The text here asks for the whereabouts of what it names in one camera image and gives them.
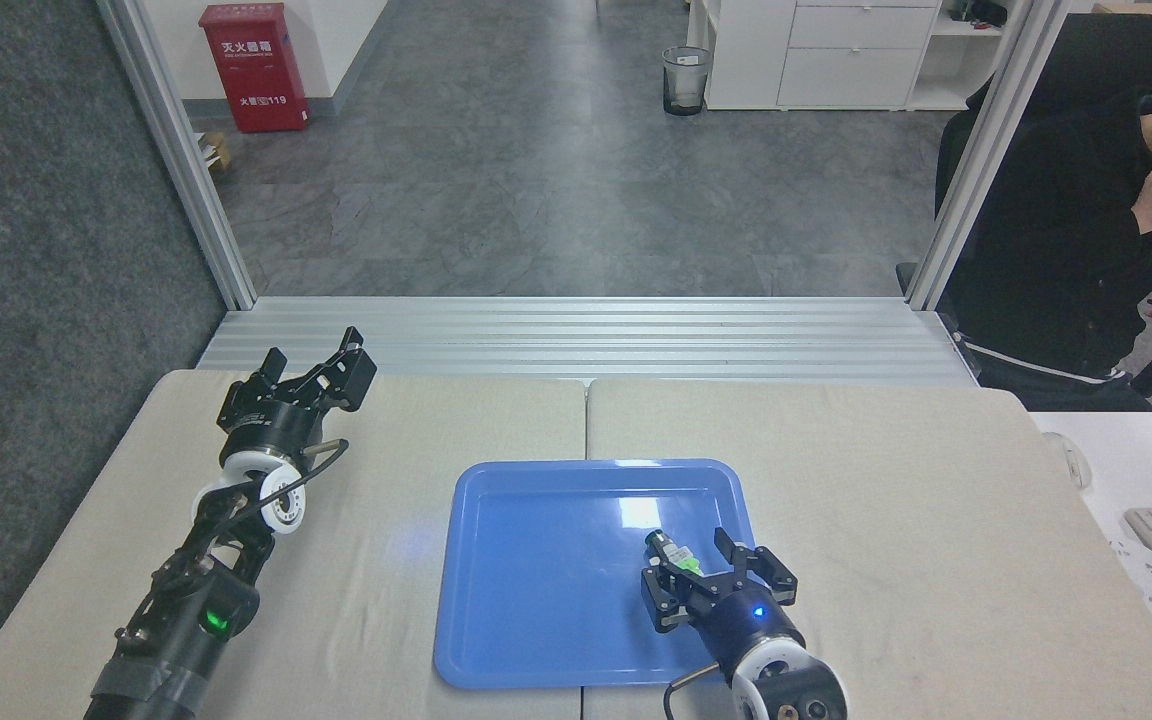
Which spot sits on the blue plastic tray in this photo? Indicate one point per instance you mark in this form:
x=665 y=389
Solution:
x=546 y=580

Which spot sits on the silver aluminium post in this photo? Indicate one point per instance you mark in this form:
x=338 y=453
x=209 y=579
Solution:
x=181 y=150
x=986 y=150

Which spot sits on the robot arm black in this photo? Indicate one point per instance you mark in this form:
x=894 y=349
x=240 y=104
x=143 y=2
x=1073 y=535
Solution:
x=791 y=685
x=186 y=620

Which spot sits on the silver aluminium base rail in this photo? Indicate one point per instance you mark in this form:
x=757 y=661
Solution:
x=586 y=335

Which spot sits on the small cardboard box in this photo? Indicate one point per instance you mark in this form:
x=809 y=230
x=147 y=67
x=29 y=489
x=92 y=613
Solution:
x=214 y=150

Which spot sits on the white power strip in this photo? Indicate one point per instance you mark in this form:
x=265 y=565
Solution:
x=1151 y=585

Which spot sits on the grey waste bin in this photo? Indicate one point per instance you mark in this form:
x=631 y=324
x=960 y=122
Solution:
x=686 y=82

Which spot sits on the black office chair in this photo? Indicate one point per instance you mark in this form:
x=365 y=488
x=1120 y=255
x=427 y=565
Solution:
x=1106 y=55

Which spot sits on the red fire extinguisher box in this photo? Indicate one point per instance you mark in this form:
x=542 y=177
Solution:
x=254 y=70

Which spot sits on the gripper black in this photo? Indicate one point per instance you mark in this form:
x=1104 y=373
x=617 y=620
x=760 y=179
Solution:
x=751 y=625
x=274 y=428

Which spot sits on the white computer mouse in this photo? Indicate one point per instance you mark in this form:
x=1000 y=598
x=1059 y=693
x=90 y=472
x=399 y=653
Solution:
x=1074 y=460

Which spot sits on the white drawer cabinet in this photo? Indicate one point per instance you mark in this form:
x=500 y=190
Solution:
x=836 y=55

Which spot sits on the person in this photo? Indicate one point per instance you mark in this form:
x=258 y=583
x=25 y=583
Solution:
x=1056 y=230

